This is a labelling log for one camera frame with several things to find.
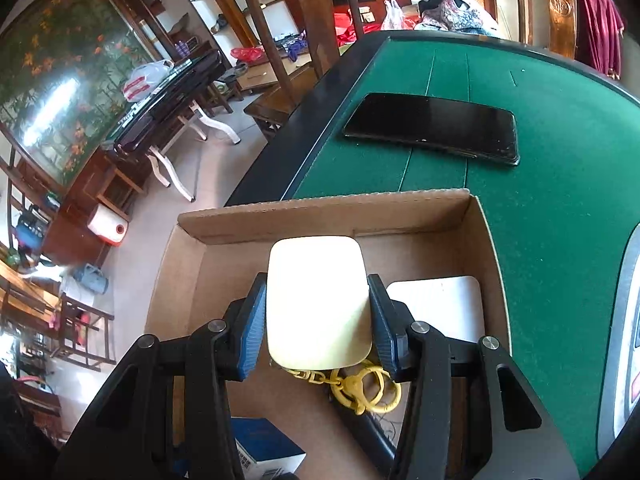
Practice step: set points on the white red plastic bag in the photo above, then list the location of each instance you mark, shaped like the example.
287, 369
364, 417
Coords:
142, 82

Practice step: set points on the wooden chair plain backrest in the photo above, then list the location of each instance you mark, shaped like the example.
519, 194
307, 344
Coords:
310, 20

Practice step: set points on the red fabric bundle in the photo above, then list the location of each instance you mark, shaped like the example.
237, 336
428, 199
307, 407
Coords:
345, 27

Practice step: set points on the small wooden chair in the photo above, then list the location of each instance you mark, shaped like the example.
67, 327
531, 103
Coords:
82, 332

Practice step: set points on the blue white small box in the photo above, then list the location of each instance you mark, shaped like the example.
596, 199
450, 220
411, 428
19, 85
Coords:
265, 440

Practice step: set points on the black electronic keyboard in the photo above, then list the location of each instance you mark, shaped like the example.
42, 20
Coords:
165, 95

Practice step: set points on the wooden chair carved backrest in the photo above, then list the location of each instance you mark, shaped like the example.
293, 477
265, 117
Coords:
560, 10

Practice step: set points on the round table control panel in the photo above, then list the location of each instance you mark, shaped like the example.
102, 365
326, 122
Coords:
631, 340

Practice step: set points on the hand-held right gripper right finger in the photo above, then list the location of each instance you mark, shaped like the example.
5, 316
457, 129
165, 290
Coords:
382, 325

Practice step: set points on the wooden sideboard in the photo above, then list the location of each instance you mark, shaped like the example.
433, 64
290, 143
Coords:
80, 195

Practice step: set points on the wooden coffee table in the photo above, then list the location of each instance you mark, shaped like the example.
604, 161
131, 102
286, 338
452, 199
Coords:
260, 77

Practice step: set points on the black smartphone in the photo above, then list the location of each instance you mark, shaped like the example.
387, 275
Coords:
430, 125

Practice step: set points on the white square adapter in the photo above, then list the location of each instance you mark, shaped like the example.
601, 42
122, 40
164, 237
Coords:
445, 305

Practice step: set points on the cardboard box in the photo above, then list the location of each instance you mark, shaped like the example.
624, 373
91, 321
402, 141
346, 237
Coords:
225, 270

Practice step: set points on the cream rounded case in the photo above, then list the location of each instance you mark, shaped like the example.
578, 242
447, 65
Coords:
317, 300

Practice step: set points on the pile of clothes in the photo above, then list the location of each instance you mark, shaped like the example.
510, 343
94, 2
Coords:
455, 12

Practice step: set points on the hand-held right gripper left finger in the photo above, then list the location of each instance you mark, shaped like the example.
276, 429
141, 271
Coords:
250, 330

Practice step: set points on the dark red cloth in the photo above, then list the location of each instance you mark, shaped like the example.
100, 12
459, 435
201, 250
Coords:
597, 25

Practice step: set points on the blue jug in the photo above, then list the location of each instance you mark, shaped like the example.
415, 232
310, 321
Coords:
91, 279

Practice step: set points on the framed flower painting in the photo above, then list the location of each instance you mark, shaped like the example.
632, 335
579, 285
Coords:
60, 70

